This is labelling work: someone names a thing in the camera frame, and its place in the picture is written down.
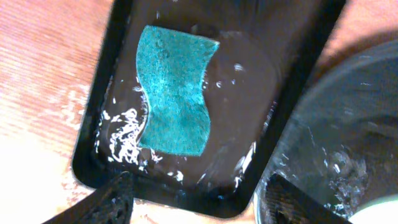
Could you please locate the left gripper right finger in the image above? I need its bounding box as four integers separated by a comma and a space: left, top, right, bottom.
265, 174, 351, 224

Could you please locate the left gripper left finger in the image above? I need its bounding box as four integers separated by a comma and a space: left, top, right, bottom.
43, 172, 134, 224

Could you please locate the green sponge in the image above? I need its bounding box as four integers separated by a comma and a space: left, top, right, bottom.
136, 26, 220, 156

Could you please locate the black round tray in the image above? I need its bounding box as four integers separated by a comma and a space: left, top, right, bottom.
254, 40, 397, 223

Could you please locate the black rectangular tray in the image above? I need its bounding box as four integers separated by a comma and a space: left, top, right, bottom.
72, 1, 345, 218

